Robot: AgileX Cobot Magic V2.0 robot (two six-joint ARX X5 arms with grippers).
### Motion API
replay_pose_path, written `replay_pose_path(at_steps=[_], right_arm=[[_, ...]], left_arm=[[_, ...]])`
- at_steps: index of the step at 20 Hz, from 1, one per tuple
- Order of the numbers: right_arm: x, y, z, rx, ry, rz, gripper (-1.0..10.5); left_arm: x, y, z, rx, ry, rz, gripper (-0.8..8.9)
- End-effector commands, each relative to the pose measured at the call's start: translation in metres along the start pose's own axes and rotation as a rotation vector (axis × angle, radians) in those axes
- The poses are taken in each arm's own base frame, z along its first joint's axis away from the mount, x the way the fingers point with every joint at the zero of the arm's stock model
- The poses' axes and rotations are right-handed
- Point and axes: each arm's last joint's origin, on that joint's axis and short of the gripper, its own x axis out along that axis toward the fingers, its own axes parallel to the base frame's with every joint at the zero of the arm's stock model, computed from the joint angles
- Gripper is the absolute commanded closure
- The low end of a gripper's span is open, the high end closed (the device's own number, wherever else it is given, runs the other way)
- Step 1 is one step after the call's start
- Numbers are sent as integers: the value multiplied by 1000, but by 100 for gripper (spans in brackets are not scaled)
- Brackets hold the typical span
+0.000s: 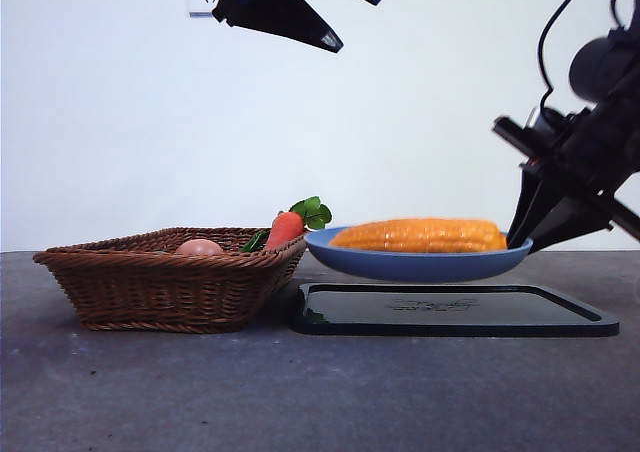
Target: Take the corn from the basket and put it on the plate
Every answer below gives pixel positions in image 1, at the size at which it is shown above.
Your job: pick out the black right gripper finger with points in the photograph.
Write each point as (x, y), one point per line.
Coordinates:
(570, 222)
(525, 202)

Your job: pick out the yellow corn cob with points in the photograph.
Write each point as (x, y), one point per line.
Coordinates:
(420, 234)

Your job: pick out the blue plate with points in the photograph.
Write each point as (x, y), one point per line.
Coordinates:
(415, 266)

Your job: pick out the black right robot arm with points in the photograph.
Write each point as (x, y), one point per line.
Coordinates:
(597, 67)

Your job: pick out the brown wicker basket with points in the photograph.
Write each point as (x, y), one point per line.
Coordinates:
(165, 292)

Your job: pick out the dark rectangular tray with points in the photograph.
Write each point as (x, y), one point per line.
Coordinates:
(450, 317)

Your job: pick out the orange carrot with green leaves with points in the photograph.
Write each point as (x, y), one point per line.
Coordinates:
(285, 227)

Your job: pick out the green chili pepper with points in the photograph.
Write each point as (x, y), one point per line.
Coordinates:
(254, 242)

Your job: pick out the pale brown egg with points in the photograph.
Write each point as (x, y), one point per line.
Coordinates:
(199, 248)

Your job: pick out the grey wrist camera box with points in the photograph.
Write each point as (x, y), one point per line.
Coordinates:
(552, 122)

